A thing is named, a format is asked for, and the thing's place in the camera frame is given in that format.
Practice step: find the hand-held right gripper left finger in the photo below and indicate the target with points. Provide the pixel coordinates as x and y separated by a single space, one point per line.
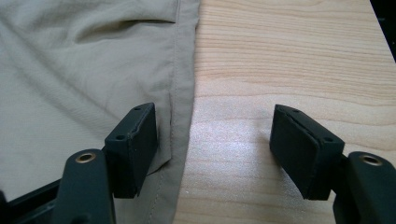
130 155

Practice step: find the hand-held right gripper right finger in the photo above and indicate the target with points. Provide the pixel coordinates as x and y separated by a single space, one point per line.
306 155

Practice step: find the khaki shorts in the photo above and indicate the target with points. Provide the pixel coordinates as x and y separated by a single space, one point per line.
77 77

